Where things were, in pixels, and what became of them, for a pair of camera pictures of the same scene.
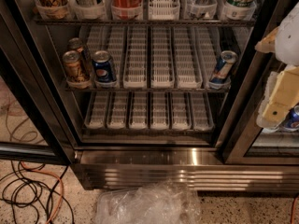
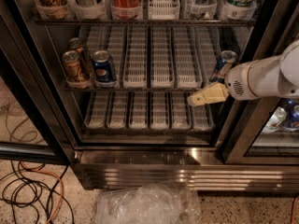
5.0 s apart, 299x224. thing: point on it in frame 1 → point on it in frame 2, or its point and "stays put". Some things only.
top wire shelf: [145, 22] stays put
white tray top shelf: [163, 2] stays put
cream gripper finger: [284, 97] → [245, 81]
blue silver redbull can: [221, 77] stays put
